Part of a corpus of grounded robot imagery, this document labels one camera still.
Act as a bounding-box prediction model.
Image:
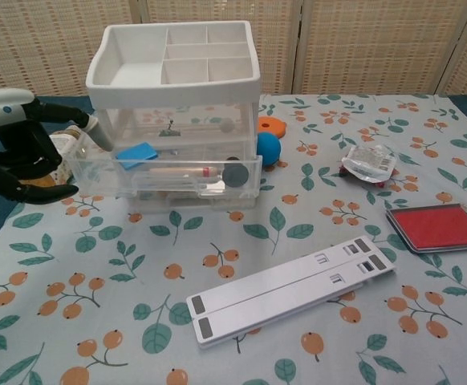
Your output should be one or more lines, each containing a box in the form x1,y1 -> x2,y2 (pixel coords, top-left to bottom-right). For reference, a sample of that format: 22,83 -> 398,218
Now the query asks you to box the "dark grey round disc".
221,164 -> 251,189

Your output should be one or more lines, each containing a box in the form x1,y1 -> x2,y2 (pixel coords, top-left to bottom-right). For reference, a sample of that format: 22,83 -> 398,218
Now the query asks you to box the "small green figure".
159,118 -> 181,137

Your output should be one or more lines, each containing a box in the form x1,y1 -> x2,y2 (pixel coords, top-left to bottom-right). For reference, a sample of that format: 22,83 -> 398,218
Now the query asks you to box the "white folding stand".
185,235 -> 398,350

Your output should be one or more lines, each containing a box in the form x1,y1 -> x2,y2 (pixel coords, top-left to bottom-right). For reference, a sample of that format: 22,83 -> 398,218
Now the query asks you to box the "wooden stick with red band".
148,165 -> 222,180

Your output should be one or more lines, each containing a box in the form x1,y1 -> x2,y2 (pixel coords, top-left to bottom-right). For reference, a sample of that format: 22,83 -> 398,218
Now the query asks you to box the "red ink pad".
385,203 -> 467,256

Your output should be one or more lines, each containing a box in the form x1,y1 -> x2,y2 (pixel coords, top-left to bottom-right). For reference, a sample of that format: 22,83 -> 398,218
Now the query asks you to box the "floral tablecloth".
0,94 -> 467,385

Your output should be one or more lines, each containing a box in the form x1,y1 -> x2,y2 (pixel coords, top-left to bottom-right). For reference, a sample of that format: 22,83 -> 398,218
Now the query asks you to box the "clear plastic drawer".
111,135 -> 258,158
131,191 -> 257,212
63,132 -> 263,200

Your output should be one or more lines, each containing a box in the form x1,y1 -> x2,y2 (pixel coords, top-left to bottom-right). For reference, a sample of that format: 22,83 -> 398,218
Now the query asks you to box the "orange round disc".
257,115 -> 289,140

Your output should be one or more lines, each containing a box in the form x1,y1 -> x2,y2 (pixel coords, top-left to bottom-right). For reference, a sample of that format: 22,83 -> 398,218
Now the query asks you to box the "blue rectangular block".
115,142 -> 160,170

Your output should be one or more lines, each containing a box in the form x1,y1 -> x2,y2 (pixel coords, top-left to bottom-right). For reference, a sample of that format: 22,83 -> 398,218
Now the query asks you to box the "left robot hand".
0,88 -> 116,204

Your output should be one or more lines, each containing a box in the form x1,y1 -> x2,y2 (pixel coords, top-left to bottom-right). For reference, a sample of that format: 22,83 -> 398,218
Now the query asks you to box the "blue ball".
256,132 -> 282,167

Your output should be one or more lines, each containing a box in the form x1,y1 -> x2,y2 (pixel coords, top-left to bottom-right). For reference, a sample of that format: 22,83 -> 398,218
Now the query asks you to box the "bamboo folding screen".
0,0 -> 467,97

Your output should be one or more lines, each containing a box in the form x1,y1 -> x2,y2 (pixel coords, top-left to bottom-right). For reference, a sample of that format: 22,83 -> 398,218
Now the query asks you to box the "clear plastic packet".
340,144 -> 397,186

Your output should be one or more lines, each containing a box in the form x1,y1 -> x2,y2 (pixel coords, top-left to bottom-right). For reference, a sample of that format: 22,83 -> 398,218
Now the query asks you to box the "white plastic drawer organizer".
85,20 -> 262,212

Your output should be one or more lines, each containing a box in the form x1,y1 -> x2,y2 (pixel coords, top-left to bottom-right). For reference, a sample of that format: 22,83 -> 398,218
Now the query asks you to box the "amber drink bottle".
16,124 -> 88,197

